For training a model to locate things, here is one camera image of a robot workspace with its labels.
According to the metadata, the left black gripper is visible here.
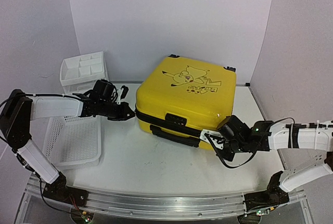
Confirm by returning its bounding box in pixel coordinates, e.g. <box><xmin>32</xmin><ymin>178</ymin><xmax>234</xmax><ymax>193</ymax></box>
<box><xmin>98</xmin><ymin>99</ymin><xmax>135</xmax><ymax>121</ymax></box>

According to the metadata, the yellow Pikachu hard-shell suitcase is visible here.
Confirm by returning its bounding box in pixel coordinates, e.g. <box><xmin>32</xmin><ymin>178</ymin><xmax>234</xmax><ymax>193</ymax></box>
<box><xmin>135</xmin><ymin>55</ymin><xmax>236</xmax><ymax>150</ymax></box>

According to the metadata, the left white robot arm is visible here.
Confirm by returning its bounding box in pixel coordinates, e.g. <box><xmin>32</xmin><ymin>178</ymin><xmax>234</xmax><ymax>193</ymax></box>
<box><xmin>1</xmin><ymin>79</ymin><xmax>135</xmax><ymax>207</ymax></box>

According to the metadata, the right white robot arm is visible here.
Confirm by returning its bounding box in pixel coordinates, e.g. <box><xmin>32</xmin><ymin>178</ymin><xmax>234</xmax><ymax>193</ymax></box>
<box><xmin>200</xmin><ymin>115</ymin><xmax>332</xmax><ymax>216</ymax></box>

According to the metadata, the white plastic drawer organizer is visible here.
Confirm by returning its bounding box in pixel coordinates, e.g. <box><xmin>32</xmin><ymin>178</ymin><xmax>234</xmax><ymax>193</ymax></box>
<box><xmin>59</xmin><ymin>52</ymin><xmax>109</xmax><ymax>94</ymax></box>

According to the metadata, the white perforated plastic basket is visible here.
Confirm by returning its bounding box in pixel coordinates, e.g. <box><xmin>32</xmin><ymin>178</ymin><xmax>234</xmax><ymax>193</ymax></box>
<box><xmin>42</xmin><ymin>117</ymin><xmax>102</xmax><ymax>171</ymax></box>

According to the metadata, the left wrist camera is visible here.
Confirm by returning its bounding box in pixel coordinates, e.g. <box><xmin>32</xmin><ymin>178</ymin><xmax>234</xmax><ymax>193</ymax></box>
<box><xmin>113</xmin><ymin>85</ymin><xmax>129</xmax><ymax>105</ymax></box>

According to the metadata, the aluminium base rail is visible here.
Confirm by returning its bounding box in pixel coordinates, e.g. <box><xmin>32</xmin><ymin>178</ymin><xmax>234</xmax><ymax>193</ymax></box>
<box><xmin>15</xmin><ymin>169</ymin><xmax>313</xmax><ymax>224</ymax></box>

